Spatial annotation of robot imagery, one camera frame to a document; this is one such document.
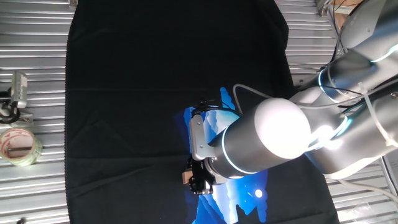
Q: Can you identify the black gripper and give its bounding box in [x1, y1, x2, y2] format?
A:
[186, 157, 220, 196]

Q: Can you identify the black cloth with blue print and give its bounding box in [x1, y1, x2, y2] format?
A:
[63, 0, 341, 224]

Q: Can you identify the clear plastic bag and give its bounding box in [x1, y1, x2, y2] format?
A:
[338, 202, 383, 224]

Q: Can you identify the clear packing tape roll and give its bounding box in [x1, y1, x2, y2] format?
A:
[0, 127, 44, 167]

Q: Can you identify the brown wooden board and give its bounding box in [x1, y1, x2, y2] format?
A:
[332, 0, 364, 30]

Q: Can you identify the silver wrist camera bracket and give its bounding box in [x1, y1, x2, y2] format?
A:
[188, 114, 218, 161]

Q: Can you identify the thick grey robot base cable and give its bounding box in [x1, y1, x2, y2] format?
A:
[335, 178, 398, 205]

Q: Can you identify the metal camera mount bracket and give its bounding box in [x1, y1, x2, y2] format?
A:
[0, 90, 34, 125]

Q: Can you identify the black camera cable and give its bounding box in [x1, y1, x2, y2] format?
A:
[0, 104, 21, 124]

